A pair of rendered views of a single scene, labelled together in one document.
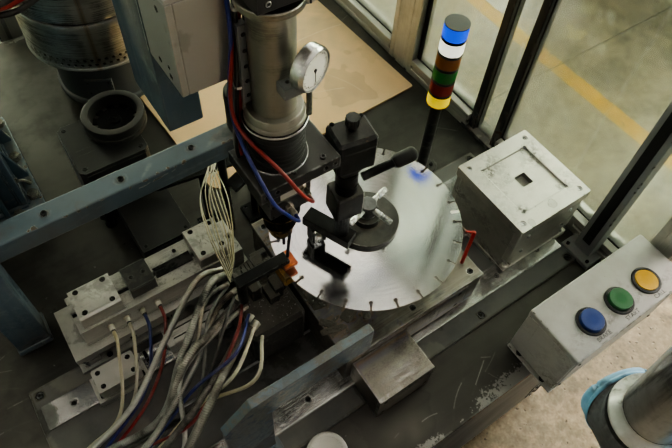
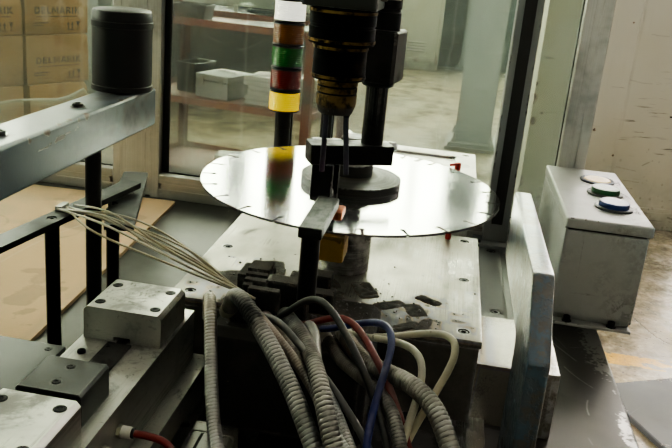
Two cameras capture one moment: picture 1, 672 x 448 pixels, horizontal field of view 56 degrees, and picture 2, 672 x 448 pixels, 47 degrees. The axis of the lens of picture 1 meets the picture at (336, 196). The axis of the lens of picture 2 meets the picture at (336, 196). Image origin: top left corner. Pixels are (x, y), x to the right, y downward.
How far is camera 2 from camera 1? 84 cm
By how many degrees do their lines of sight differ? 50
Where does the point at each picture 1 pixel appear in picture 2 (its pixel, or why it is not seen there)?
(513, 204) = not seen: hidden behind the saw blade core
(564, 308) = (584, 208)
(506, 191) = not seen: hidden behind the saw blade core
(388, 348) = (487, 334)
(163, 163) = (54, 118)
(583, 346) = (637, 220)
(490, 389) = (591, 357)
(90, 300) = (12, 431)
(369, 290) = (446, 215)
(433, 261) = (461, 185)
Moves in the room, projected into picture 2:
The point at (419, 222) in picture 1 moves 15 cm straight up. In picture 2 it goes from (401, 171) to (416, 45)
